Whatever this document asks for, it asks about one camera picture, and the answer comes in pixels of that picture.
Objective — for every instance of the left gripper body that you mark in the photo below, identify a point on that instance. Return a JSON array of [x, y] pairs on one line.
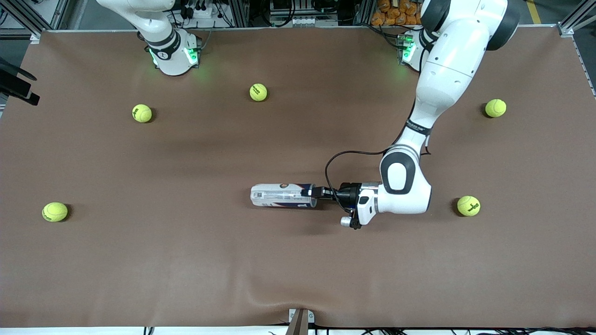
[[348, 193]]

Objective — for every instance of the white blue tennis ball can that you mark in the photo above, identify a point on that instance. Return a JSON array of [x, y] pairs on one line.
[[279, 197]]

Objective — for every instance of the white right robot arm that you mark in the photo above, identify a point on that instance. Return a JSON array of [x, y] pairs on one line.
[[170, 56]]

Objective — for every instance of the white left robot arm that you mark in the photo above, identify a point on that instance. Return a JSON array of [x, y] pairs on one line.
[[447, 70]]

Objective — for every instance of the yellow tennis ball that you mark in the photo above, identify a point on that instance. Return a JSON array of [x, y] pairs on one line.
[[258, 92], [142, 113], [496, 108], [55, 211], [468, 205]]

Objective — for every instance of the brown table mat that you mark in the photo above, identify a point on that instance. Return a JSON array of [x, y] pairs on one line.
[[298, 260]]

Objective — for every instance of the metal table clamp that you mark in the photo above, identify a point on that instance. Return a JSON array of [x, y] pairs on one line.
[[301, 321]]

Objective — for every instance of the white connector block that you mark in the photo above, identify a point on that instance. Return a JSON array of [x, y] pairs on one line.
[[307, 21]]

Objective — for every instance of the black electronics box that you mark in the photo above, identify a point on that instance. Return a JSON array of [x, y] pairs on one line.
[[288, 4]]

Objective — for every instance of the orange packed bags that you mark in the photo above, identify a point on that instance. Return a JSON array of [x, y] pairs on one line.
[[398, 14]]

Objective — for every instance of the white power strip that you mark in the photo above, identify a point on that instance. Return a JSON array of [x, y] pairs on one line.
[[199, 12]]

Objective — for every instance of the aluminium frame profile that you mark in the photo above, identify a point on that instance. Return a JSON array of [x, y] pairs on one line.
[[575, 17], [18, 32]]

